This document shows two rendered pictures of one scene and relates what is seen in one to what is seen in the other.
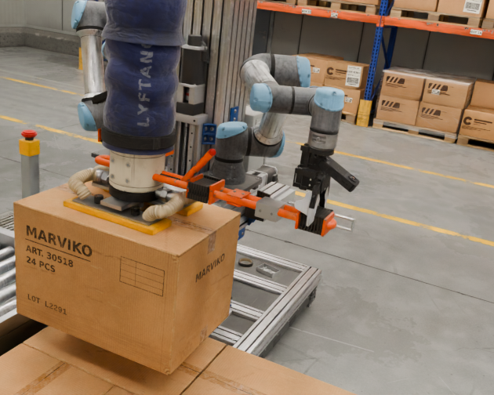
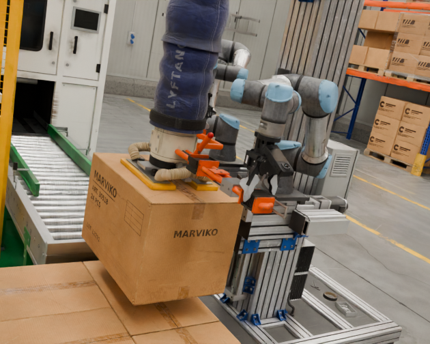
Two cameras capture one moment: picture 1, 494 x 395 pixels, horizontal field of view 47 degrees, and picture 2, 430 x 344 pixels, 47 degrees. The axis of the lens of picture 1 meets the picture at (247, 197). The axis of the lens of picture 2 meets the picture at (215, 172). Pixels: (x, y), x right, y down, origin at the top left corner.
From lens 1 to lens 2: 0.87 m
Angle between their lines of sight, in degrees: 31
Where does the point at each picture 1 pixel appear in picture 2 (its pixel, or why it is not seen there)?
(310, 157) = (260, 142)
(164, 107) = (190, 97)
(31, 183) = not seen: hidden behind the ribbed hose
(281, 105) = (250, 97)
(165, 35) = (195, 40)
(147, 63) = (179, 59)
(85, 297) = (108, 229)
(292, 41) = not seen: outside the picture
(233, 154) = not seen: hidden behind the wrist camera
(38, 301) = (90, 228)
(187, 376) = (166, 325)
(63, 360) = (95, 280)
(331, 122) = (272, 111)
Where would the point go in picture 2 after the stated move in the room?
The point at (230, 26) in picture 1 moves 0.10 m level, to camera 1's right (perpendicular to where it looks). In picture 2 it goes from (312, 64) to (332, 68)
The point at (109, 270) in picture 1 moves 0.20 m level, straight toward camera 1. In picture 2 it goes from (121, 210) to (91, 224)
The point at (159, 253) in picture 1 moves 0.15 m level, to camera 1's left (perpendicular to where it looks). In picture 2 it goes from (143, 200) to (113, 186)
